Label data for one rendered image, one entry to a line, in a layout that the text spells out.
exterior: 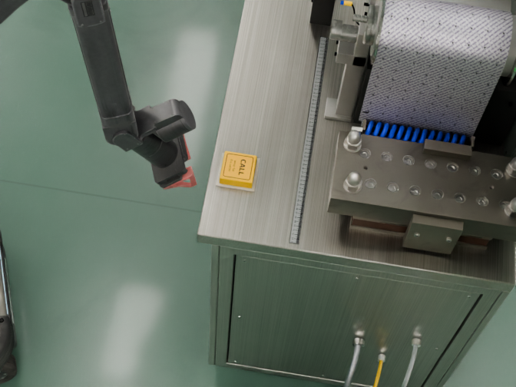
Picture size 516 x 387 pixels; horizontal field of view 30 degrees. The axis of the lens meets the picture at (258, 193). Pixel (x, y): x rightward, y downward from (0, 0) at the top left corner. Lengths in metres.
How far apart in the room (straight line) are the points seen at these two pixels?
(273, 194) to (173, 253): 0.98
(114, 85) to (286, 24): 0.80
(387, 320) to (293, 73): 0.61
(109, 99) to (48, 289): 1.42
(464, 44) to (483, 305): 0.61
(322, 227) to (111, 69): 0.67
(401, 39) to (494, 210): 0.40
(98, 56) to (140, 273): 1.51
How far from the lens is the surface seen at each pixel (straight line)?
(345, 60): 1.97
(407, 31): 1.80
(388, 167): 1.94
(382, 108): 1.96
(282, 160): 2.08
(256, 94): 2.16
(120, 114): 1.62
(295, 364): 2.62
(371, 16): 1.82
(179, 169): 1.78
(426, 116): 1.97
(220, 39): 3.40
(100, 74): 1.54
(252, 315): 2.34
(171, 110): 1.69
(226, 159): 2.04
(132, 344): 2.85
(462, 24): 1.82
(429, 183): 1.94
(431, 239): 1.96
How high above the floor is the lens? 2.67
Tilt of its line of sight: 61 degrees down
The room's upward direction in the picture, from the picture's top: 6 degrees clockwise
